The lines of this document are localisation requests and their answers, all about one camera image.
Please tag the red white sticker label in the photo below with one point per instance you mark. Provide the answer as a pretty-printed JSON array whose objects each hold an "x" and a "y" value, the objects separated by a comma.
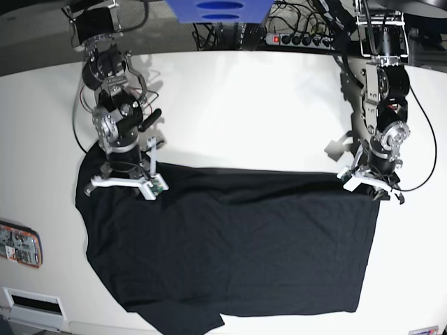
[{"x": 433, "y": 330}]

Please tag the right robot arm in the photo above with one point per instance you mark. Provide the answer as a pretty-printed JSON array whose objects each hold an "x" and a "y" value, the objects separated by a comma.
[{"x": 120, "y": 93}]

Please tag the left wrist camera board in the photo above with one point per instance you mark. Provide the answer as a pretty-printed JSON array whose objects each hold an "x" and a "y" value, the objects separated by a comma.
[{"x": 345, "y": 175}]

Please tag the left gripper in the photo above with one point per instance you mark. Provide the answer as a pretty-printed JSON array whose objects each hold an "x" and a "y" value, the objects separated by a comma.
[{"x": 378, "y": 186}]

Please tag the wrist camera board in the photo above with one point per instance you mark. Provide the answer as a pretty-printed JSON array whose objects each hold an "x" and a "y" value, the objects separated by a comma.
[
  {"x": 157, "y": 184},
  {"x": 345, "y": 175}
]

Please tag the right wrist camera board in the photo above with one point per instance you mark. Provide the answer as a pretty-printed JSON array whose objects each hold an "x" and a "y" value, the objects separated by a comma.
[{"x": 157, "y": 184}]

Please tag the black power adapter brick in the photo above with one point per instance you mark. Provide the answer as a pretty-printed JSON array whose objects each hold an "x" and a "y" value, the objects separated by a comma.
[{"x": 251, "y": 36}]

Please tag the blue plastic box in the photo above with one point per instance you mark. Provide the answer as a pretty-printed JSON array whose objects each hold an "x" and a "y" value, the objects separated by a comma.
[{"x": 226, "y": 11}]

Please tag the black T-shirt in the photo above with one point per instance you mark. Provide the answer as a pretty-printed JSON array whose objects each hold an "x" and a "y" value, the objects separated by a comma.
[{"x": 227, "y": 242}]

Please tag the white power strip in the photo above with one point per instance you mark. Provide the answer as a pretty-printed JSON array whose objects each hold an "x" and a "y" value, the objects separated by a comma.
[{"x": 309, "y": 41}]

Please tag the black office chair base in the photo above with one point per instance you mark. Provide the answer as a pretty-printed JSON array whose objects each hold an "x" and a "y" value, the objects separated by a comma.
[{"x": 425, "y": 8}]

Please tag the white table cable grommet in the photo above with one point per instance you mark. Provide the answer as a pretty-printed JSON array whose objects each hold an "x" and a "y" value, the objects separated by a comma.
[{"x": 21, "y": 301}]

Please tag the aluminium frame profile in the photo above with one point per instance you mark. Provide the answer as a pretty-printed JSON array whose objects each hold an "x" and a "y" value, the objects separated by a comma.
[{"x": 427, "y": 46}]

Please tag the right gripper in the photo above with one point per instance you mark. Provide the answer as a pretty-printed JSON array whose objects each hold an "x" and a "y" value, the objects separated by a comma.
[{"x": 139, "y": 177}]

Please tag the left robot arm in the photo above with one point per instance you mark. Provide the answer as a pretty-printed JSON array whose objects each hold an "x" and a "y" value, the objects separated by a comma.
[{"x": 383, "y": 105}]

